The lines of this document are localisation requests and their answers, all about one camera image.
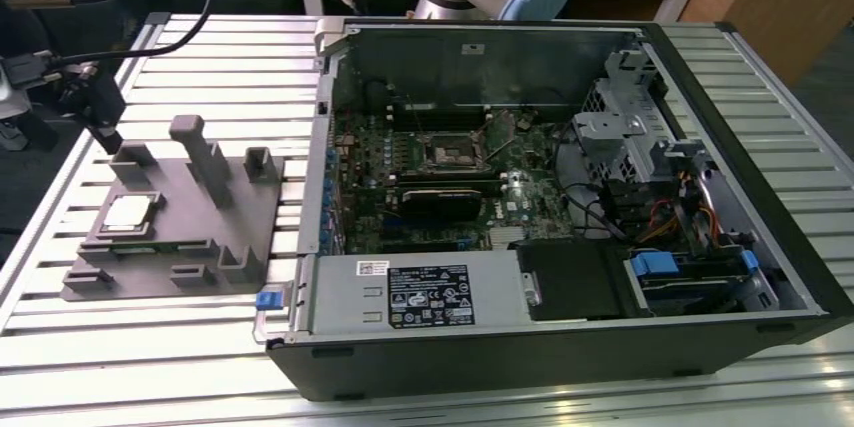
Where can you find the silver CPU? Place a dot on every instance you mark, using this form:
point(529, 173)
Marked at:
point(129, 212)

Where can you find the thin metal locking lever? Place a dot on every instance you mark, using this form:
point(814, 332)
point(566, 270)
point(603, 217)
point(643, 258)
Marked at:
point(501, 145)
point(417, 119)

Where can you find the CPU socket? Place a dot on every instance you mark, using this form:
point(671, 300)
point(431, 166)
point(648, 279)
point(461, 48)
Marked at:
point(449, 152)

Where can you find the grey parts rack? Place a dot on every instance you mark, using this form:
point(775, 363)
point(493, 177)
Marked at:
point(200, 227)

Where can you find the green RAM stick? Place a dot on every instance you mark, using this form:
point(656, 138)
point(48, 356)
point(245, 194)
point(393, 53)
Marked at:
point(143, 248)

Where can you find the blue power supply latch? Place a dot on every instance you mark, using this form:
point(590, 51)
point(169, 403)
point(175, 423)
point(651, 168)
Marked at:
point(269, 298)

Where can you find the silver power supply unit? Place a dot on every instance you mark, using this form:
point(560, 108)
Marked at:
point(347, 292)

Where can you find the RAM slot with white clips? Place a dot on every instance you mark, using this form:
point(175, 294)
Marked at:
point(453, 179)
point(460, 120)
point(460, 108)

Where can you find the black graphics card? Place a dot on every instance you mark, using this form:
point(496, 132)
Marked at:
point(440, 204)

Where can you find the silver finned heatsink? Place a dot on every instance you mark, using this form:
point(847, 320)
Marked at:
point(508, 235)

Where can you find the green motherboard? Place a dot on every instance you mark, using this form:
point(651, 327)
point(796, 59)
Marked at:
point(533, 197)

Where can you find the black PC case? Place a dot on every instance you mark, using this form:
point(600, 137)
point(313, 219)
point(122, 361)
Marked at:
point(467, 367)

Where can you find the metal disk bay cage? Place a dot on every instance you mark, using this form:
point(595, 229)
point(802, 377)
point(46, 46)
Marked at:
point(614, 157)

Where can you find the black plastic cover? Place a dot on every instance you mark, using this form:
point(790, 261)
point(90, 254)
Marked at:
point(567, 282)

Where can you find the hard disk in blue carrier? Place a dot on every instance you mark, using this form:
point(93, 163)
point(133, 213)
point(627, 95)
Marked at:
point(650, 266)

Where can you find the blue plastic latch tab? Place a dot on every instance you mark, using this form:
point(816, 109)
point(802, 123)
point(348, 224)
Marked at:
point(747, 262)

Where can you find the wooden cabinet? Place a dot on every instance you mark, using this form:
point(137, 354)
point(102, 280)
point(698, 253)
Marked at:
point(787, 7)

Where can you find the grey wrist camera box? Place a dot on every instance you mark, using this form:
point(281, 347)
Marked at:
point(26, 72)

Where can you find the silver cage bracket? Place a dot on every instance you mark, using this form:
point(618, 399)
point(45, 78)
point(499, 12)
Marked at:
point(600, 124)

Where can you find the silver drive bay frame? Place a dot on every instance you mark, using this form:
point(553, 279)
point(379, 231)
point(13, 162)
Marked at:
point(723, 192)

